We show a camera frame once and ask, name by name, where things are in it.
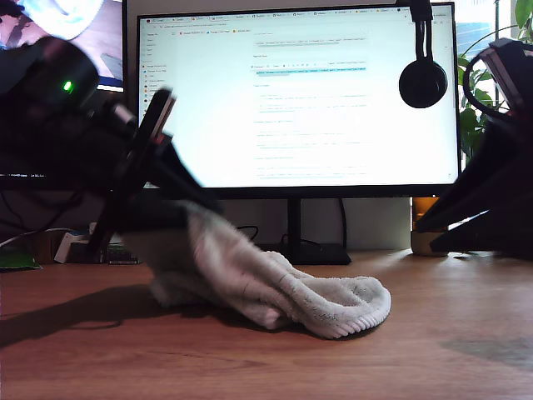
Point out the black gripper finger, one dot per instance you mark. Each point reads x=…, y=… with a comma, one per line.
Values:
x=175, y=175
x=491, y=175
x=499, y=233
x=154, y=216

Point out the white fluffy tea towel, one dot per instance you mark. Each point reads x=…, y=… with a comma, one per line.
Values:
x=291, y=291

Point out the green leafy houseplant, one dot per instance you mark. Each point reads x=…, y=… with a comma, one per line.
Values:
x=468, y=125

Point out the amber glass jar grey base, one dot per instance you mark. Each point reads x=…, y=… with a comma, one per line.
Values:
x=418, y=243

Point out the small dark box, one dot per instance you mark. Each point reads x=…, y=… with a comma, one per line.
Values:
x=79, y=252

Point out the brown wooden block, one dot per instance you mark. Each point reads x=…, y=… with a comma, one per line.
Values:
x=46, y=248

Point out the black headphones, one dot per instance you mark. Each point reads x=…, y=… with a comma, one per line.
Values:
x=422, y=85

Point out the green packet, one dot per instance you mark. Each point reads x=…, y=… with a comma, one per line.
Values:
x=16, y=260

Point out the computer monitor with dark screen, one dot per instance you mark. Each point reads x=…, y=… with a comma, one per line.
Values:
x=110, y=46

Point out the computer monitor with white page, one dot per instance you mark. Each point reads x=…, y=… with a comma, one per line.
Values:
x=312, y=125

